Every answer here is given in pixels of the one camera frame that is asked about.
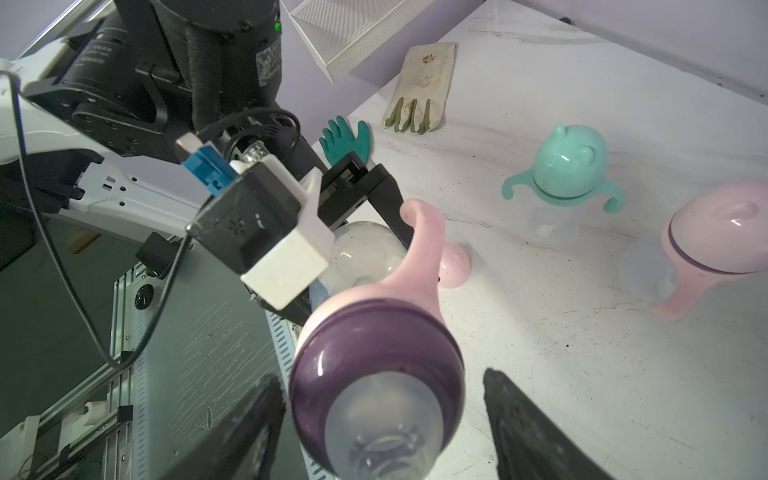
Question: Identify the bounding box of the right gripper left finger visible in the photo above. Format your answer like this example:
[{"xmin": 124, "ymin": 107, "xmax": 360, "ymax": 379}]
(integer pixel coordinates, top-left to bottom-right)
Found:
[{"xmin": 163, "ymin": 374, "xmax": 285, "ymax": 480}]

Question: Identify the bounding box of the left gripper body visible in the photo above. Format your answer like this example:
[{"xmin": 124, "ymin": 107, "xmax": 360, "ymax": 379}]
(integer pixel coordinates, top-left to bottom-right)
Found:
[{"xmin": 257, "ymin": 152, "xmax": 390, "ymax": 326}]

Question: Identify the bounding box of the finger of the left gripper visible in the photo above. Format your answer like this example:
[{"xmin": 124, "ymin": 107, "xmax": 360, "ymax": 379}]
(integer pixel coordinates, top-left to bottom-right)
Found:
[{"xmin": 367, "ymin": 174, "xmax": 414, "ymax": 248}]

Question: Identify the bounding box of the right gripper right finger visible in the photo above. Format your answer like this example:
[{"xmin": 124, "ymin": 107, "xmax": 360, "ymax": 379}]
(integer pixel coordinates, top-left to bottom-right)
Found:
[{"xmin": 483, "ymin": 368, "xmax": 612, "ymax": 480}]

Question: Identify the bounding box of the purple nipple collar front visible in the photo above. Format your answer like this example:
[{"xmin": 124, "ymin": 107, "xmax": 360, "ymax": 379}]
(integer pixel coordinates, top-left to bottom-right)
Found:
[{"xmin": 289, "ymin": 300, "xmax": 465, "ymax": 479}]

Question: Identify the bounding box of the purple nipple collar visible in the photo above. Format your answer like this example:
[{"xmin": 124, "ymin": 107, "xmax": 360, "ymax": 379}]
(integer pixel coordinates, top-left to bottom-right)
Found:
[
  {"xmin": 289, "ymin": 300, "xmax": 465, "ymax": 479},
  {"xmin": 661, "ymin": 206, "xmax": 767, "ymax": 276}
]

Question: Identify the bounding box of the clear baby bottle front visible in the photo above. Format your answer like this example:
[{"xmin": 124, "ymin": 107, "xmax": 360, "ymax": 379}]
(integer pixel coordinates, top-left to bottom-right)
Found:
[{"xmin": 525, "ymin": 203, "xmax": 589, "ymax": 239}]

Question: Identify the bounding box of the teal bottle cap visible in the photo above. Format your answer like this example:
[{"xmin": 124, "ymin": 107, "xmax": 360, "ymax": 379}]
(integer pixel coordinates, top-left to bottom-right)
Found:
[{"xmin": 532, "ymin": 124, "xmax": 607, "ymax": 198}]

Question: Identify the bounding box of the pink bottle handle ring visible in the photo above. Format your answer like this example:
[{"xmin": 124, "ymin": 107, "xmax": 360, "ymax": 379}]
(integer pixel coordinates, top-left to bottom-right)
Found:
[{"xmin": 650, "ymin": 224, "xmax": 763, "ymax": 320}]

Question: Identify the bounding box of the purple nipple collar back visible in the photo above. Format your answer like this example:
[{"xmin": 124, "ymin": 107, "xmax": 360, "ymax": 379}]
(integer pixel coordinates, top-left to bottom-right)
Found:
[{"xmin": 661, "ymin": 206, "xmax": 767, "ymax": 276}]

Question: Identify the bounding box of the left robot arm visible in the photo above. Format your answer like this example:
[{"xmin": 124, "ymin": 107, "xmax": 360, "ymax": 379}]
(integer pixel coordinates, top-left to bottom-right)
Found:
[{"xmin": 1, "ymin": 1, "xmax": 413, "ymax": 278}]

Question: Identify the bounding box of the green rubber glove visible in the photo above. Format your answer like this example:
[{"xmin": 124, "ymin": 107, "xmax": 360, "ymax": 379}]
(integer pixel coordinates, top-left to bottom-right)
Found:
[{"xmin": 319, "ymin": 116, "xmax": 372, "ymax": 167}]

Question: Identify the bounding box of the beige glove on table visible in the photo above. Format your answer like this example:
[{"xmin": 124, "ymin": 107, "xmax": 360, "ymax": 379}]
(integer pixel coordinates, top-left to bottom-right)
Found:
[{"xmin": 382, "ymin": 42, "xmax": 458, "ymax": 135}]

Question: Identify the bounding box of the white mesh lower shelf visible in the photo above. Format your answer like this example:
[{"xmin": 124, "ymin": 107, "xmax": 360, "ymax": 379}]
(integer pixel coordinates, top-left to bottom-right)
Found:
[{"xmin": 282, "ymin": 0, "xmax": 431, "ymax": 83}]

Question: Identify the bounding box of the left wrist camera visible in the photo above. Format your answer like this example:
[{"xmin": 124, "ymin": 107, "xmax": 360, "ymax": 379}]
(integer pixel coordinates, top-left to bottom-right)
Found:
[{"xmin": 177, "ymin": 133, "xmax": 335, "ymax": 312}]

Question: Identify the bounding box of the aluminium front rail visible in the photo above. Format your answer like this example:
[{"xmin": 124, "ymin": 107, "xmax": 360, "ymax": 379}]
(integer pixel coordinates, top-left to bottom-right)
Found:
[{"xmin": 1, "ymin": 263, "xmax": 164, "ymax": 479}]

